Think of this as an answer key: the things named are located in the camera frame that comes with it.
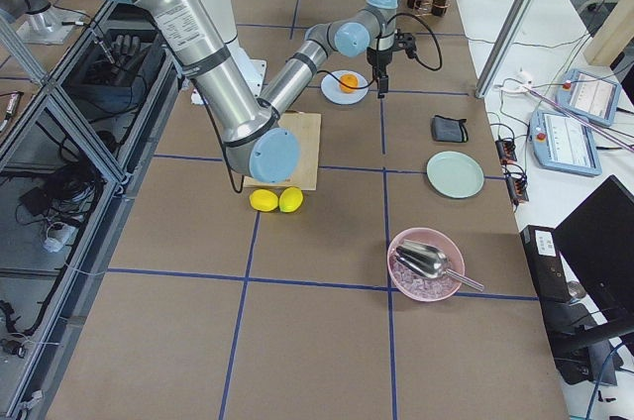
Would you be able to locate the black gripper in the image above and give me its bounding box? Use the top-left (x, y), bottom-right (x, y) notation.
top-left (367, 46), bottom-right (394, 99)

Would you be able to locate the orange mandarin fruit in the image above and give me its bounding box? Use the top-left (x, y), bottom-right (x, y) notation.
top-left (338, 73), bottom-right (359, 94)

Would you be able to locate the light blue plate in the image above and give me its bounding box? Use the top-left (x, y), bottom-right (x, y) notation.
top-left (320, 70), bottom-right (370, 105)

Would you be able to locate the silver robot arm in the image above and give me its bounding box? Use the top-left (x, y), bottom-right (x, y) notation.
top-left (113, 0), bottom-right (398, 183)
top-left (1, 0), bottom-right (86, 45)

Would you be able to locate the mint green plate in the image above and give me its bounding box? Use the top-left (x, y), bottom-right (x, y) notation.
top-left (426, 151), bottom-right (484, 199)

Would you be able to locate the grey folded cloth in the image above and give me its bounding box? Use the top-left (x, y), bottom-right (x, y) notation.
top-left (431, 115), bottom-right (470, 144)

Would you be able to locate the bamboo cutting board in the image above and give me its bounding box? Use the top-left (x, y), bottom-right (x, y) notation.
top-left (245, 112), bottom-right (321, 191)

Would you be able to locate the yellow lemon upper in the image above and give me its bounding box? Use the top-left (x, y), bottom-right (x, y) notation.
top-left (278, 186), bottom-right (304, 213)

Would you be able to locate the yellow lemon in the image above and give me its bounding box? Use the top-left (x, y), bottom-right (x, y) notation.
top-left (249, 189), bottom-right (278, 212)
top-left (278, 186), bottom-right (304, 213)

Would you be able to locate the yellow lemon lower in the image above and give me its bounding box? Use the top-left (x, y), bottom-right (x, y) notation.
top-left (249, 189), bottom-right (278, 212)

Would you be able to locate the teach pendant near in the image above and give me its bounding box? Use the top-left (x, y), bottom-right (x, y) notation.
top-left (529, 109), bottom-right (602, 177)

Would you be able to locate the teach pendant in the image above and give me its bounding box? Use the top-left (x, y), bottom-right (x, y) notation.
top-left (556, 68), bottom-right (622, 128)
top-left (529, 109), bottom-right (602, 177)

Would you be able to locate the metal scoop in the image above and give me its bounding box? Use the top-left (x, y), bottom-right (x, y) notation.
top-left (395, 240), bottom-right (484, 292)

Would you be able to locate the pink bowl with crystals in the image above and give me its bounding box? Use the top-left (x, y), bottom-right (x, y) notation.
top-left (387, 228), bottom-right (466, 302)

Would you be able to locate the teach pendant far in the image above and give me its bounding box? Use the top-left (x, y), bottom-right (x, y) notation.
top-left (556, 68), bottom-right (622, 128)

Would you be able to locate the black desktop box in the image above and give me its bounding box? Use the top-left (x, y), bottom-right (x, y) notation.
top-left (520, 225), bottom-right (622, 386)

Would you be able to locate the black computer monitor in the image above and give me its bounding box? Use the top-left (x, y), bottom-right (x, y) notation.
top-left (554, 175), bottom-right (633, 314)

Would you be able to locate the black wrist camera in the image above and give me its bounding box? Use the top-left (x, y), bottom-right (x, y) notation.
top-left (392, 30), bottom-right (417, 59)

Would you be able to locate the aluminium frame post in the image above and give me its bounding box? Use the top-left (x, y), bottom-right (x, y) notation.
top-left (475, 0), bottom-right (534, 99)

